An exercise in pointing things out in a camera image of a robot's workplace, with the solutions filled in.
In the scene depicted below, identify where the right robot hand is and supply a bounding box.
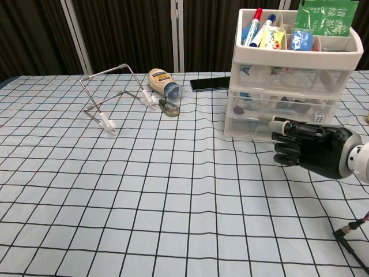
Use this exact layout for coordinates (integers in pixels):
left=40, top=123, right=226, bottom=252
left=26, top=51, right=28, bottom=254
left=268, top=115, right=361, bottom=179

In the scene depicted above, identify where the clear plastic drawer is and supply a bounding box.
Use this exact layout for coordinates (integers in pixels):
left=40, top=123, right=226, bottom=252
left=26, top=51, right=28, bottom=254
left=230, top=62, right=353, bottom=95
left=224, top=115, right=289, bottom=141
left=227, top=91, right=340, bottom=125

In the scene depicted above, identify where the white drawer organizer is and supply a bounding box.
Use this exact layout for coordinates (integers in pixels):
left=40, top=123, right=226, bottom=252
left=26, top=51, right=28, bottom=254
left=224, top=8, right=366, bottom=142

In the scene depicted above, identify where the blue plastic packet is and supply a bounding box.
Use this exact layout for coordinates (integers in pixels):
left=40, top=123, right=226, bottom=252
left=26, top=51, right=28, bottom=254
left=289, top=28, right=314, bottom=51

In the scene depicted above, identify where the yellow snack packet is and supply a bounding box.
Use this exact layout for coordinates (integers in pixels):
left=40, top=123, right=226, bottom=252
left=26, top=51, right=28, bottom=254
left=259, top=25, right=286, bottom=50

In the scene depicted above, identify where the black smartphone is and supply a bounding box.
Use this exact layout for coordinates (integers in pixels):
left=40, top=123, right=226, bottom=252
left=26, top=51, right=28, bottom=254
left=189, top=76, right=231, bottom=92

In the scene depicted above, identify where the blue-capped whiteboard marker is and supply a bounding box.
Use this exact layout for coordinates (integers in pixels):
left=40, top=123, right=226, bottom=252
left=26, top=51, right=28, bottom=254
left=249, top=14, right=277, bottom=48

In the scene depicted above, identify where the green tea packet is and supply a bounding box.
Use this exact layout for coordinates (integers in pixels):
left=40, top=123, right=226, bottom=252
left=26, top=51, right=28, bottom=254
left=293, top=0, right=360, bottom=38

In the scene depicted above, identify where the blue eraser block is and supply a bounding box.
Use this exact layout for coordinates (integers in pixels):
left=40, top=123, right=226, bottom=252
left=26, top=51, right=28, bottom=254
left=240, top=25, right=254, bottom=46

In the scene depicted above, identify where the red-capped whiteboard marker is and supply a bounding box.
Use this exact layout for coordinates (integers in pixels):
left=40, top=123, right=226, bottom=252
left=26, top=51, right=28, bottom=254
left=243, top=8, right=263, bottom=46

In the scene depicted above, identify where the mayonnaise squeeze bottle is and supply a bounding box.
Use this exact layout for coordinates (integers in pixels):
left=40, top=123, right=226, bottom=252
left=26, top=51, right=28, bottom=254
left=148, top=68, right=186, bottom=100

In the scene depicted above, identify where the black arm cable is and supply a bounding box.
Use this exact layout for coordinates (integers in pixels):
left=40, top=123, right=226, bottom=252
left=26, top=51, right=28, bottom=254
left=333, top=212, right=369, bottom=274

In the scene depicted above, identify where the folding metal wire stand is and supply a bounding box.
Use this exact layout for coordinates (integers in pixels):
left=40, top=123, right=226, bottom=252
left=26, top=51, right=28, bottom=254
left=80, top=63, right=159, bottom=136

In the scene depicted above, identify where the black folding screen white frame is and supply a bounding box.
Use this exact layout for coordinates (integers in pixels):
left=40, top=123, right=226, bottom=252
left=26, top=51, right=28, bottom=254
left=0, top=0, right=369, bottom=78

